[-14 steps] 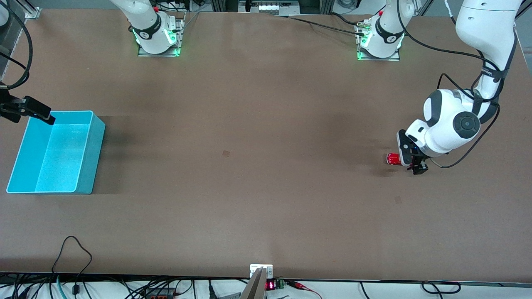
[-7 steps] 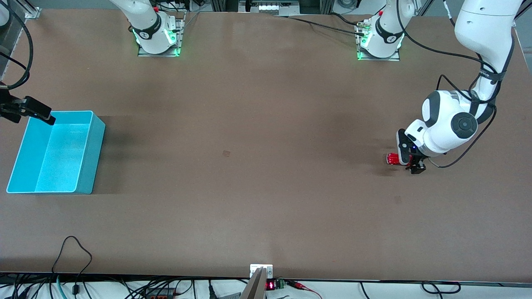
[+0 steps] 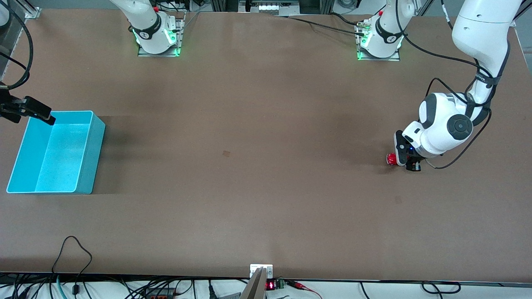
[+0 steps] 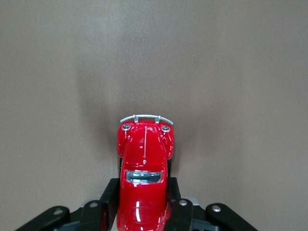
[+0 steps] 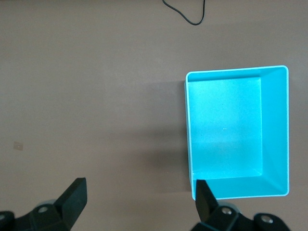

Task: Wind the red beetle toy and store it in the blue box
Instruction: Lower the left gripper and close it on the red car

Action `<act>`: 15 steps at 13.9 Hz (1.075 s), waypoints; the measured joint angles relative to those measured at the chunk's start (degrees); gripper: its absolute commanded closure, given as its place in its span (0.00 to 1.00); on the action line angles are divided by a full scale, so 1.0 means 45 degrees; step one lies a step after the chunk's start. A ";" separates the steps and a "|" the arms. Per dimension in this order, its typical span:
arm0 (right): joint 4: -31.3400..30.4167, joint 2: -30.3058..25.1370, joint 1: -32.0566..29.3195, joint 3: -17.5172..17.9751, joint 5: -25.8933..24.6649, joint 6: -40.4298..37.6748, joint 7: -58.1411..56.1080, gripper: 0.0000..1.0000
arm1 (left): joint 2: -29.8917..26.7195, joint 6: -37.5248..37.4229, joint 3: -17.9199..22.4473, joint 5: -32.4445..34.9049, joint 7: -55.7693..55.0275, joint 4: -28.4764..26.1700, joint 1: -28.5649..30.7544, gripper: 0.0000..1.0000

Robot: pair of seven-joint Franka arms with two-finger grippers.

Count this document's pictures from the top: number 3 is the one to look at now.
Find blue plastic box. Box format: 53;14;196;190
6;110;106;195

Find white lit device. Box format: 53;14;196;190
257;2;300;13

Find dark power strip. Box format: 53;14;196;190
143;287;177;299

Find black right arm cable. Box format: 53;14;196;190
0;0;34;90

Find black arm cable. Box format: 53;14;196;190
395;0;495;170
0;0;34;90

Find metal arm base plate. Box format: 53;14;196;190
356;21;401;62
138;17;182;58

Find silver aluminium frame profile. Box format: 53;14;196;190
509;0;532;29
23;0;42;20

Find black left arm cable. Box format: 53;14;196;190
395;0;495;170

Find black looped cable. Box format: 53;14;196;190
421;281;461;294

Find thick black table cable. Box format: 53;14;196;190
330;12;364;27

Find thin black table cable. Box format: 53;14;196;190
286;16;366;36

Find red clip lead wires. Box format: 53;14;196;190
286;280;323;299

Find black cable with inline switch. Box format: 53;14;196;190
52;235;93;299

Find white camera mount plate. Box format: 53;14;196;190
250;264;273;279

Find grey aluminium mount bar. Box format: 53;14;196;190
240;267;267;299

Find dark rack frame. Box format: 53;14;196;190
209;0;335;16

